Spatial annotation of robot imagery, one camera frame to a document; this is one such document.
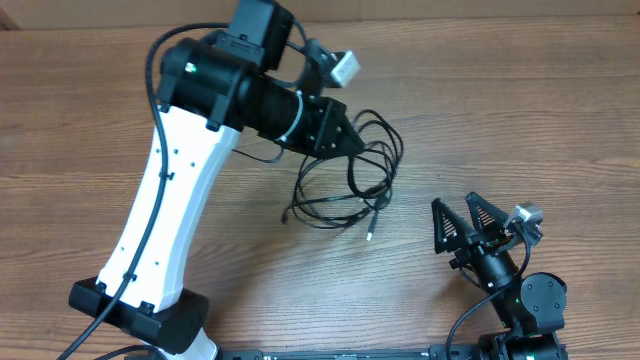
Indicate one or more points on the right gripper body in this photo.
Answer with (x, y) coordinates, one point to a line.
(484, 245)

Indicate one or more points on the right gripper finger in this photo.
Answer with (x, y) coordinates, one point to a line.
(487, 220)
(451, 231)

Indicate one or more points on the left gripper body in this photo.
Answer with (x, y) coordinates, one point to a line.
(306, 128)

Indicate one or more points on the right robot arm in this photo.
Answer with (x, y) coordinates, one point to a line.
(529, 307)

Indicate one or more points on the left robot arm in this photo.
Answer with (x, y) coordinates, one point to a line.
(203, 93)

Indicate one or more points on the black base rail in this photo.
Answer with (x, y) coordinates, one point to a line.
(345, 355)

